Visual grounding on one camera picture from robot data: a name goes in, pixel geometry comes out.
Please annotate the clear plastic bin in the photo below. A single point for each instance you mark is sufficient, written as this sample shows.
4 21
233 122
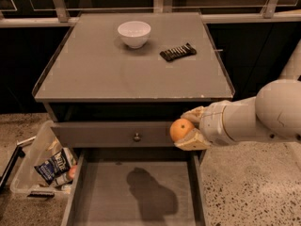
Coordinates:
27 181

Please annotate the grey top drawer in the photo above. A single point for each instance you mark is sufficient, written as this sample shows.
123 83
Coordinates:
112 134

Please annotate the round metal drawer knob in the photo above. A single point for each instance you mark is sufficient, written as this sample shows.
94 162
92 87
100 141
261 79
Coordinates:
137 137

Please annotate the metal railing frame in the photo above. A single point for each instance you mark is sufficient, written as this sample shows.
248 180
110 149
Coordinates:
21 13

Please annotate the blue chip bag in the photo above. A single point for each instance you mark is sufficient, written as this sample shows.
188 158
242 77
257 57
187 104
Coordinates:
54 166

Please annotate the small red object in bin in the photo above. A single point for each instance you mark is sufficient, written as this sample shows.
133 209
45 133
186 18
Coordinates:
71 172

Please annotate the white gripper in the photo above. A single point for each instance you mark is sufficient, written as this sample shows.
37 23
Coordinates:
213 124

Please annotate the white ceramic bowl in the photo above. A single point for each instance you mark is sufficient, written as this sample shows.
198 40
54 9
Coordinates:
134 33

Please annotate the grey open middle drawer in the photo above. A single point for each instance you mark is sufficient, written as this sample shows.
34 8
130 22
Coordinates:
139 187

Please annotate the grey drawer cabinet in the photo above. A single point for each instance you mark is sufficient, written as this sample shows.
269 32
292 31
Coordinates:
97 78

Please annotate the orange fruit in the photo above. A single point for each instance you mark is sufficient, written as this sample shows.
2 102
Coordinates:
180 128

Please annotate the black snack bar wrapper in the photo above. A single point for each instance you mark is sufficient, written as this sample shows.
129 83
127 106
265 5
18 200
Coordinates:
185 50

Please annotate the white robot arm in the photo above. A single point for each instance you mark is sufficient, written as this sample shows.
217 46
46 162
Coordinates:
273 115

